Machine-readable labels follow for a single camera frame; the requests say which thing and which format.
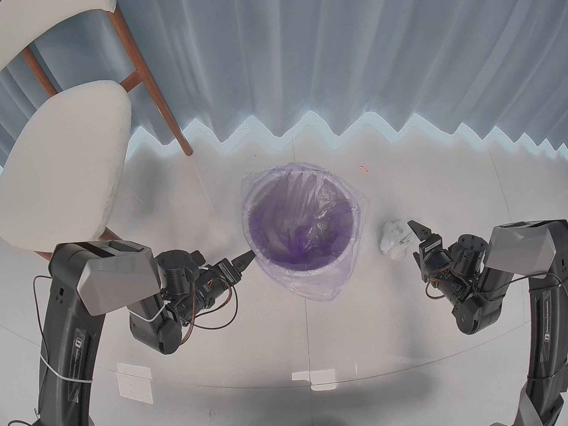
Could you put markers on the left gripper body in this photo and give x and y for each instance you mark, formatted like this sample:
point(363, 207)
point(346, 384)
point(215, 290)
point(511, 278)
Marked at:
point(224, 275)

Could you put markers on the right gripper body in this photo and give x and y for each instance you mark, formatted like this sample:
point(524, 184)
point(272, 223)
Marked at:
point(435, 260)

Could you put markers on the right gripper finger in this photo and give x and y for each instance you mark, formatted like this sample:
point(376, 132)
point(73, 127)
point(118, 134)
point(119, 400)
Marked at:
point(422, 231)
point(420, 266)

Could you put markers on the purple plastic bag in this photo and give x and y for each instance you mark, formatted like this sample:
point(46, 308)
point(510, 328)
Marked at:
point(293, 233)

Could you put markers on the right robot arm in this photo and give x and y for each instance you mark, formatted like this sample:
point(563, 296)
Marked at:
point(519, 246)

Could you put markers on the white trash bin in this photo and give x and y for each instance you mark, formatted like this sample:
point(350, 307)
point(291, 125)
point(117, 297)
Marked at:
point(351, 233)

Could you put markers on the crumpled white plastic wrapper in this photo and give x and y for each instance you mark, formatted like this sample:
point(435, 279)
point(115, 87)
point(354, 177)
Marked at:
point(397, 242)

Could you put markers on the white cushioned wooden chair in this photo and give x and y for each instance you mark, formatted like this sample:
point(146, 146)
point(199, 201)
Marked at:
point(66, 158)

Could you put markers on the pale blue curtain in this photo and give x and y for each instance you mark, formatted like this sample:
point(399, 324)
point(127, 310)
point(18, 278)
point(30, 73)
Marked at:
point(310, 38)

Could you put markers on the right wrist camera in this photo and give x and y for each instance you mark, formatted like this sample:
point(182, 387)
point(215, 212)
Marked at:
point(451, 252)

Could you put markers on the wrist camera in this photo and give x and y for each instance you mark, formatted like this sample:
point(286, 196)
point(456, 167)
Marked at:
point(198, 260)
point(451, 252)

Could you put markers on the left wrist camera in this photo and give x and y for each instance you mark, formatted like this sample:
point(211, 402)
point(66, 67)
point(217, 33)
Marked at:
point(198, 260)

